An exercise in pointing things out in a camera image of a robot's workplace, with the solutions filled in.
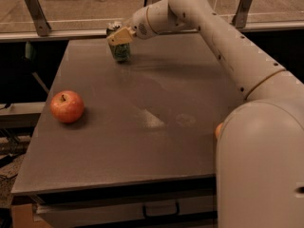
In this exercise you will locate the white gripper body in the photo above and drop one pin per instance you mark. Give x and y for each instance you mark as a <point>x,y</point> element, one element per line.
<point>139,25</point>

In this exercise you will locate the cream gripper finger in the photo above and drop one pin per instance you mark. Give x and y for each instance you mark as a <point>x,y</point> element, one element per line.
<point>121,36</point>

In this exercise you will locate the green soda can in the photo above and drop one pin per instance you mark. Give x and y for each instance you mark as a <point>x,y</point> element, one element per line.
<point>120,53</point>

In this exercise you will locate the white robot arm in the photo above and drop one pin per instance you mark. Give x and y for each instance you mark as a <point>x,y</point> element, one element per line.
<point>260,147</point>

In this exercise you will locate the red apple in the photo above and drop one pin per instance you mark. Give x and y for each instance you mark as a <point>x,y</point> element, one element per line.
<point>67,107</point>

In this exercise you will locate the grey drawer cabinet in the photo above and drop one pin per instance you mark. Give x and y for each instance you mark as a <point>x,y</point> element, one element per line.
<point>147,135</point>

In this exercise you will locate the orange fruit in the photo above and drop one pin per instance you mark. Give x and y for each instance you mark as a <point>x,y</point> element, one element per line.
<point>217,130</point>

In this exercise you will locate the cardboard box corner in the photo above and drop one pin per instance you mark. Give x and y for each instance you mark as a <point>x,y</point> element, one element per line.
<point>22,217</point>

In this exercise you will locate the metal horizontal rail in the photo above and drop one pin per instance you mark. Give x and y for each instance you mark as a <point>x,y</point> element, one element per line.
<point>78,34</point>

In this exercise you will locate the left metal rail bracket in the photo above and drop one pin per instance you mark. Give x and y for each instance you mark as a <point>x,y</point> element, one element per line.
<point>37,15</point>

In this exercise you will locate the metal rail bracket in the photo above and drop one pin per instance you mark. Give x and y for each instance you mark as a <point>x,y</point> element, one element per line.
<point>37,15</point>
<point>240,19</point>

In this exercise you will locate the right metal rail bracket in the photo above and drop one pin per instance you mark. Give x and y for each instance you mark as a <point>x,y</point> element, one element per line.
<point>240,19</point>

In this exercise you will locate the black drawer handle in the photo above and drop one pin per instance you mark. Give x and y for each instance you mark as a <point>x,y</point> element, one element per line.
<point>161,209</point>

